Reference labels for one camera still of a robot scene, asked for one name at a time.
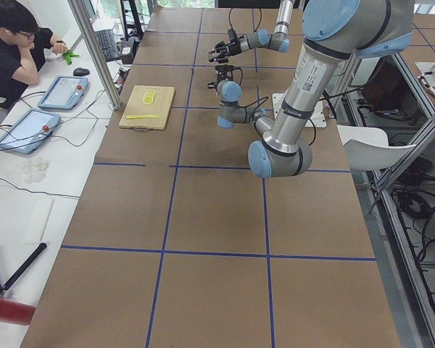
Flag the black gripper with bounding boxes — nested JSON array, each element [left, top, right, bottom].
[[207, 73, 236, 95], [208, 38, 242, 64]]

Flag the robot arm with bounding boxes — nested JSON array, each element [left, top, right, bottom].
[[208, 0, 414, 178], [207, 0, 309, 64]]

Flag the bamboo cutting board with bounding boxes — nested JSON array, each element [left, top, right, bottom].
[[119, 86, 175, 131]]

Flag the lemon slices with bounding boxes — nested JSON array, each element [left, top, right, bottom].
[[142, 89, 157, 105]]

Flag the yellow plastic knife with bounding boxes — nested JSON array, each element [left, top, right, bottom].
[[125, 114, 160, 120]]

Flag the black keyboard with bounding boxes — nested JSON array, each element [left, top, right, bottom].
[[94, 29, 120, 62]]

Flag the black computer mouse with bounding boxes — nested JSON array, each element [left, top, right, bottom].
[[72, 67, 90, 77]]

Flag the green toy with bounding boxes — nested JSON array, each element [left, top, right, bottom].
[[62, 50, 80, 65]]

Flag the far blue teach pendant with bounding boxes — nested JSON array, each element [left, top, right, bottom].
[[38, 75, 89, 112]]

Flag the blue teach pendant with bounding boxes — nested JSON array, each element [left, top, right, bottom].
[[38, 75, 89, 112], [0, 109, 61, 154]]

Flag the white chair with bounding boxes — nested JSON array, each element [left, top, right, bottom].
[[337, 125, 416, 170]]

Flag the near blue teach pendant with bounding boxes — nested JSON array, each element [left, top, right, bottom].
[[0, 109, 61, 154]]

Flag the seated person in black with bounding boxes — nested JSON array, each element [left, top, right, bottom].
[[0, 1, 68, 109]]

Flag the crumpled white tissue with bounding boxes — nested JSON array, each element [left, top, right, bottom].
[[22, 157, 50, 183]]

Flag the black rod tool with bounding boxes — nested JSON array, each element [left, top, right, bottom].
[[2, 242, 47, 291]]

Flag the red cylinder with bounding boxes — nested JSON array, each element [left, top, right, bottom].
[[0, 297, 36, 326]]

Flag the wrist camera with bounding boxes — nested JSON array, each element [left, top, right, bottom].
[[228, 28, 238, 44], [215, 65, 241, 75]]

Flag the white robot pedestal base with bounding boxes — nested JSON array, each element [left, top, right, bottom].
[[271, 93, 327, 128]]

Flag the aluminium frame post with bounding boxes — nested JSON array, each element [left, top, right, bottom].
[[67, 0, 121, 110]]

